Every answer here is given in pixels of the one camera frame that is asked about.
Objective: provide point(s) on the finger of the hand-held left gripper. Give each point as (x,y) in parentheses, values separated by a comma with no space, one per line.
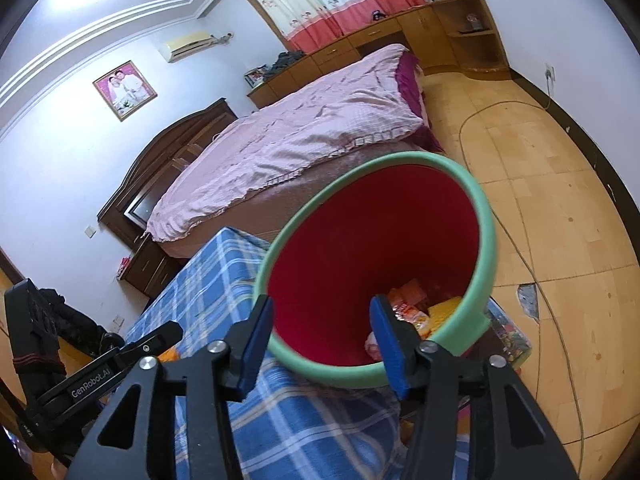
(155,340)

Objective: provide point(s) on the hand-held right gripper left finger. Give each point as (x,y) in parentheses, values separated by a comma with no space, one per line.
(257,340)

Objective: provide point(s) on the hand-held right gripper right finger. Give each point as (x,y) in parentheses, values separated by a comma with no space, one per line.
(392,355)

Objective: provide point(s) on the yellow foam fruit net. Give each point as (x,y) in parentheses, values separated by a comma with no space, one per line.
(445,312)

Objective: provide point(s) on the red bin with green rim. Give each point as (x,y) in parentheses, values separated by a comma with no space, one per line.
(365,240)

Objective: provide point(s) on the orange peel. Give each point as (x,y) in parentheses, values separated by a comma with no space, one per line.
(169,354)

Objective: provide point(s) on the orange snack packet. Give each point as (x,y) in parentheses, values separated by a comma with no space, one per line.
(412,305)

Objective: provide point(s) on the black jacket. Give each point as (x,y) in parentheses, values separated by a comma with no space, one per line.
(75,322)

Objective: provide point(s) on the dark wooden nightstand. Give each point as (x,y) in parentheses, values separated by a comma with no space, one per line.
(150,265)

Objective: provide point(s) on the blue plaid tablecloth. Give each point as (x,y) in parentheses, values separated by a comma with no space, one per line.
(210,280)

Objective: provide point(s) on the colourful printed carton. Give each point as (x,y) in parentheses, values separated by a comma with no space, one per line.
(510,335)

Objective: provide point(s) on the dark wooden bed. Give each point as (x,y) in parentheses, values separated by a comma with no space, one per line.
(150,170)

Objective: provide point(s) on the pink bed blanket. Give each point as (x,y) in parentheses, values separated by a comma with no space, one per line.
(300,130)

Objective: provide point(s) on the photo frames on cabinet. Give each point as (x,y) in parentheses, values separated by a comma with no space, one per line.
(256,75)

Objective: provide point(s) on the magenta bed sheet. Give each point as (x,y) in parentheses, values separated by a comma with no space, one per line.
(412,85)

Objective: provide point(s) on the dark folded clothes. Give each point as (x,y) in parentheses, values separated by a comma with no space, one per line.
(285,64)

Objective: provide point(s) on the long wooden cabinet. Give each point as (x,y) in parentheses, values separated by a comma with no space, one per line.
(380,35)

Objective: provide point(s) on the small shelf ornament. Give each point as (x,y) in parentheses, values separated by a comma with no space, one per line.
(475,22)

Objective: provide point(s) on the framed wall photo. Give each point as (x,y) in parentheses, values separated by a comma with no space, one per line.
(125,90)

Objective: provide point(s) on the wall air conditioner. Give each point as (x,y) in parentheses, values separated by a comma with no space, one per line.
(187,45)

